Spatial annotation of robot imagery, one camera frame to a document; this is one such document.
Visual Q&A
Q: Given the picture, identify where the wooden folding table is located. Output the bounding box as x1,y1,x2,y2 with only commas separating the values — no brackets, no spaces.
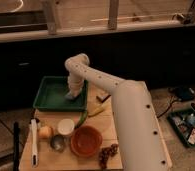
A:
18,80,174,171

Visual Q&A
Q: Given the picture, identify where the orange bowl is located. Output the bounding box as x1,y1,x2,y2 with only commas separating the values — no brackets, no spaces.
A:
70,125,102,158

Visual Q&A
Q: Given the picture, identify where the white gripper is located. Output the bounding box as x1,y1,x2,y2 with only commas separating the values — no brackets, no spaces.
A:
67,83,83,98

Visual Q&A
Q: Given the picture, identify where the yellow onion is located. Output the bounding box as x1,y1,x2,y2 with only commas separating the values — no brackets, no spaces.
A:
38,126,53,139

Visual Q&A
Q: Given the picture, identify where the white cup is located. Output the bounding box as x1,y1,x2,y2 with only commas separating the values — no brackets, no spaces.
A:
57,119,75,136

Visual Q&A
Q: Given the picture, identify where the green plastic tray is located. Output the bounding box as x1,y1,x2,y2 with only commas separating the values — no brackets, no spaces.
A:
33,76,88,112

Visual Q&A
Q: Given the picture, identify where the bunch of dark grapes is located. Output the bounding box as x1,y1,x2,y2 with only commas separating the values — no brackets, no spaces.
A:
99,144,119,169

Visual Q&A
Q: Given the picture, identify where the blue sponge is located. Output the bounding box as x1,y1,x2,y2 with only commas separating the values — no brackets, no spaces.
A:
65,94,76,100

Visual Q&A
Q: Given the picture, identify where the green chili pepper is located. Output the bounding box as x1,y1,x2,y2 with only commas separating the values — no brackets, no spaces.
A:
75,111,88,129

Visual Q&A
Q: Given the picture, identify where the green bin with clutter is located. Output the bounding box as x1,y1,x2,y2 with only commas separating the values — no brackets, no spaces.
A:
167,103,195,148

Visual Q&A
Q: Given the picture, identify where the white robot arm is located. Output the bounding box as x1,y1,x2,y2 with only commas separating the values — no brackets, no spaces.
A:
65,53,170,171

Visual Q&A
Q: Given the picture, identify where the black pole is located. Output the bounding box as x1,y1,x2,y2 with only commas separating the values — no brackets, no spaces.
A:
13,122,19,171

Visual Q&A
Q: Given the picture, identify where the brown black eraser block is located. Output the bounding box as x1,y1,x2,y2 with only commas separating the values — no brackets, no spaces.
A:
96,94,110,103

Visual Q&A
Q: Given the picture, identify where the metal cup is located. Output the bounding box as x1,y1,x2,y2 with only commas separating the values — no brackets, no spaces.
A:
50,135,65,152

